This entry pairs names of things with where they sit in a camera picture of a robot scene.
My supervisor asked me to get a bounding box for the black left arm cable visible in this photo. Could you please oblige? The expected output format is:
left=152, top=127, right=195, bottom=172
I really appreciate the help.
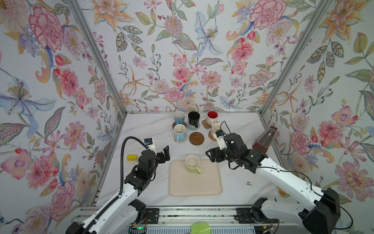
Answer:
left=81, top=136, right=148, bottom=234

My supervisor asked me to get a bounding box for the cream mug pink handle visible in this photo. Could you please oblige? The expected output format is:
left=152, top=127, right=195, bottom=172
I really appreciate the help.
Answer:
left=211, top=122, right=223, bottom=132

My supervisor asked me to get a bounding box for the beige rubber tray mat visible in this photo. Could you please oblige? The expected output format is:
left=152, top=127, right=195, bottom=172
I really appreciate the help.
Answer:
left=168, top=160, right=223, bottom=197

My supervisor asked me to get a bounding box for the round wooden coaster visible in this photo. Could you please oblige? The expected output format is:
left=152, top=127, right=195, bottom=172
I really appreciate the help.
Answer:
left=172, top=122, right=187, bottom=129

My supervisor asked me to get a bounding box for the brown wooden metronome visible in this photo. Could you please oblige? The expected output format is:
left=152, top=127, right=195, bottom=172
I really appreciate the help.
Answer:
left=252, top=126, right=278, bottom=154

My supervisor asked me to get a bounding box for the flower-shaped cork coaster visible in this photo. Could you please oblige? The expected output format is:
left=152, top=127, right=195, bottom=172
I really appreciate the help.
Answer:
left=202, top=120, right=211, bottom=129

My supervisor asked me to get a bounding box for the red and white mug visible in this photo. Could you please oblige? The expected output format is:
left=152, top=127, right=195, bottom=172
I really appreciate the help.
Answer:
left=206, top=111, right=218, bottom=126

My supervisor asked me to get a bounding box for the grey-blue woven round coaster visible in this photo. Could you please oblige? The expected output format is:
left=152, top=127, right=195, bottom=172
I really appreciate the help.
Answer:
left=187, top=123, right=200, bottom=131

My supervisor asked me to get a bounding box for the cream mug green handle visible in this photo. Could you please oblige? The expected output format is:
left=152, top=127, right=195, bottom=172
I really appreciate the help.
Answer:
left=185, top=155, right=202, bottom=175

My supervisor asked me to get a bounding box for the multicolour stitched round coaster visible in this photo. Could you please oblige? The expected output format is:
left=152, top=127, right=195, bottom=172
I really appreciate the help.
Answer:
left=173, top=135, right=189, bottom=143

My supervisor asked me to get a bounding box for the round woven rattan coaster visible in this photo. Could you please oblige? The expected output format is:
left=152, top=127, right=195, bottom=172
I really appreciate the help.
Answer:
left=208, top=131, right=217, bottom=141

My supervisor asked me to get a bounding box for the blue mug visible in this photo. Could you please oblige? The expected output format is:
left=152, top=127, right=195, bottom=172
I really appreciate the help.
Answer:
left=173, top=111, right=185, bottom=125
left=173, top=125, right=187, bottom=141

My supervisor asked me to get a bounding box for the black mug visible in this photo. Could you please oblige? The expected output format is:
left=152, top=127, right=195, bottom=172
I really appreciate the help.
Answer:
left=188, top=111, right=200, bottom=127

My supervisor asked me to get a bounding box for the green round object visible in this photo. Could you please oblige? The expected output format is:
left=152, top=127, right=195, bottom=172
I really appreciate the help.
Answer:
left=190, top=222, right=211, bottom=234

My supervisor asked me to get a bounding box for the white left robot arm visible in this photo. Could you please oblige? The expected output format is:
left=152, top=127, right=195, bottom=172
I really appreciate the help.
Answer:
left=66, top=146, right=170, bottom=234

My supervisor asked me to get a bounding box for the round white sticker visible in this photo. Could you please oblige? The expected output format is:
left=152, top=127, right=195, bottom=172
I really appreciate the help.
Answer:
left=244, top=180, right=253, bottom=188

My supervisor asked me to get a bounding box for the yellow white floral cup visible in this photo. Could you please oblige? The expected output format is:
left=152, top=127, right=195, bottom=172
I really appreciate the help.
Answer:
left=276, top=187, right=290, bottom=198

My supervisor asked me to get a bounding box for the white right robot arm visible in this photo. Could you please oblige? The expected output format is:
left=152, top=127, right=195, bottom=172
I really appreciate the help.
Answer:
left=206, top=128, right=341, bottom=234

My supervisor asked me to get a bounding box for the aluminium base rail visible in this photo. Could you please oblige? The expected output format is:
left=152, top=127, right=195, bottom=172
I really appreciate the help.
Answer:
left=71, top=204, right=322, bottom=234

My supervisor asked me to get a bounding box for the ridged brown wooden coaster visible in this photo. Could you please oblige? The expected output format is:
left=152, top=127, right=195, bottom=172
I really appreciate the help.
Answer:
left=189, top=132, right=205, bottom=146

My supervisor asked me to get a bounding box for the small yellow block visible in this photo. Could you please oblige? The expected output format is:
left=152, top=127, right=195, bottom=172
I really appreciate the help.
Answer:
left=126, top=155, right=138, bottom=161

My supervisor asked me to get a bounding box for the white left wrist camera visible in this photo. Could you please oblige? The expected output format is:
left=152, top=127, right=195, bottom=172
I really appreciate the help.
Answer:
left=144, top=138, right=157, bottom=154

